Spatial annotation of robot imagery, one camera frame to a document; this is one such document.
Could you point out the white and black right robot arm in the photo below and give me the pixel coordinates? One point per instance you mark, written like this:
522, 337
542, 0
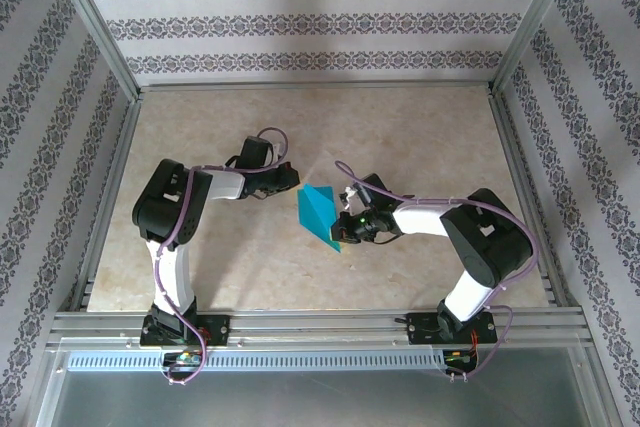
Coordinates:
420, 219

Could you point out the grey metal sheet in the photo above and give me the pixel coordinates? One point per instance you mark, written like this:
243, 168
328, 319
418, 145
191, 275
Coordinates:
320, 402

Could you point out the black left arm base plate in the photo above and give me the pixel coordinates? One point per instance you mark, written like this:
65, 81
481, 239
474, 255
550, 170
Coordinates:
217, 331

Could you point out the blue paper sheet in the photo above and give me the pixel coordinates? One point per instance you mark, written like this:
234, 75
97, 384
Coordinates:
312, 212

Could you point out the aluminium frame post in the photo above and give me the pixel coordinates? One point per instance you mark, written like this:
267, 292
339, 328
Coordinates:
95, 22
534, 22

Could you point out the aluminium frame rail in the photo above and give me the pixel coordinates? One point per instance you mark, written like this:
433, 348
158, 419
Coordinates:
531, 197
106, 197
320, 86

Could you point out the small circuit board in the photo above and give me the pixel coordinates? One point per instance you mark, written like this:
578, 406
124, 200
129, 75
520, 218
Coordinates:
457, 358
184, 359

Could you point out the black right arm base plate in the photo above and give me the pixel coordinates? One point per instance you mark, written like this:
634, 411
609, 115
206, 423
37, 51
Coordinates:
420, 329

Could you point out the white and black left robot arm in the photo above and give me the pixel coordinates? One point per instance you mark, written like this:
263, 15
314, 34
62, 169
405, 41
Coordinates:
225, 186

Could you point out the long aluminium base rail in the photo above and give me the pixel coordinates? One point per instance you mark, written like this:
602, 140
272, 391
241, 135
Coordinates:
320, 319

